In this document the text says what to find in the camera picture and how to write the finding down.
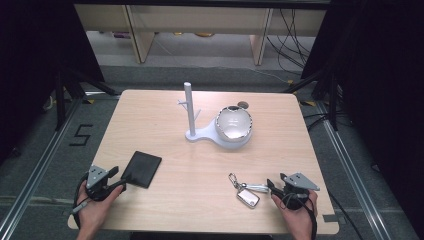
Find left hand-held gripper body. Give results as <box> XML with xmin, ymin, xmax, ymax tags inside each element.
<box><xmin>84</xmin><ymin>164</ymin><xmax>116</xmax><ymax>202</ymax></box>

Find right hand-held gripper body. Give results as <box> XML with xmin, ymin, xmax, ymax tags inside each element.
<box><xmin>279</xmin><ymin>171</ymin><xmax>321</xmax><ymax>211</ymax></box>

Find silver key fob with keyring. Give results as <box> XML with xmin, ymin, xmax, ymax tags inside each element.
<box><xmin>227</xmin><ymin>172</ymin><xmax>271</xmax><ymax>210</ymax></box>

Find black wallet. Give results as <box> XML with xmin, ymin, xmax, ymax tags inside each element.
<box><xmin>120</xmin><ymin>150</ymin><xmax>163</xmax><ymax>190</ymax></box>

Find silver-rimmed white bowl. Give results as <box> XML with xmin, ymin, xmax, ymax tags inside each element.
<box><xmin>214</xmin><ymin>105</ymin><xmax>254</xmax><ymax>143</ymax></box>

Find white key stand with tray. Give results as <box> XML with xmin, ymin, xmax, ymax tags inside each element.
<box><xmin>176</xmin><ymin>81</ymin><xmax>254</xmax><ymax>150</ymax></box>

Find person's right hand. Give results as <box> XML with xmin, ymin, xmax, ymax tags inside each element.
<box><xmin>270</xmin><ymin>189</ymin><xmax>319</xmax><ymax>235</ymax></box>

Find person's left hand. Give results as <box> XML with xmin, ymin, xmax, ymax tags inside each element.
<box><xmin>76</xmin><ymin>184</ymin><xmax>125</xmax><ymax>232</ymax></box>

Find black metal stand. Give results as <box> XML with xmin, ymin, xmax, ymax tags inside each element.
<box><xmin>54</xmin><ymin>64</ymin><xmax>122</xmax><ymax>132</ymax></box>
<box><xmin>282</xmin><ymin>66</ymin><xmax>340</xmax><ymax>132</ymax></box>

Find beige desk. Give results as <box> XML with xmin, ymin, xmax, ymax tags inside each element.
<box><xmin>73</xmin><ymin>3</ymin><xmax>328</xmax><ymax>67</ymax></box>

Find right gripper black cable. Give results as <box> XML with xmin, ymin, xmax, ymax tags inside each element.
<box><xmin>281</xmin><ymin>192</ymin><xmax>318</xmax><ymax>240</ymax></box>

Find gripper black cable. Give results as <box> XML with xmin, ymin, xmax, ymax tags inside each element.
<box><xmin>70</xmin><ymin>172</ymin><xmax>93</xmax><ymax>229</ymax></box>
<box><xmin>281</xmin><ymin>192</ymin><xmax>318</xmax><ymax>240</ymax></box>

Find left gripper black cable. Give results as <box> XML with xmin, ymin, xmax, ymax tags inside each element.
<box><xmin>70</xmin><ymin>172</ymin><xmax>93</xmax><ymax>229</ymax></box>

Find aluminium floor rail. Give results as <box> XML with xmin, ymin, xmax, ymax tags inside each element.
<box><xmin>314</xmin><ymin>100</ymin><xmax>392</xmax><ymax>240</ymax></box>
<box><xmin>0</xmin><ymin>96</ymin><xmax>85</xmax><ymax>240</ymax></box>

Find white floor cable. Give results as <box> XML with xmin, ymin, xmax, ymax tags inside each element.
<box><xmin>246</xmin><ymin>65</ymin><xmax>292</xmax><ymax>85</ymax></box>

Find black floor cables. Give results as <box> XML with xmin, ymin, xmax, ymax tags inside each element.
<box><xmin>265</xmin><ymin>8</ymin><xmax>318</xmax><ymax>76</ymax></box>

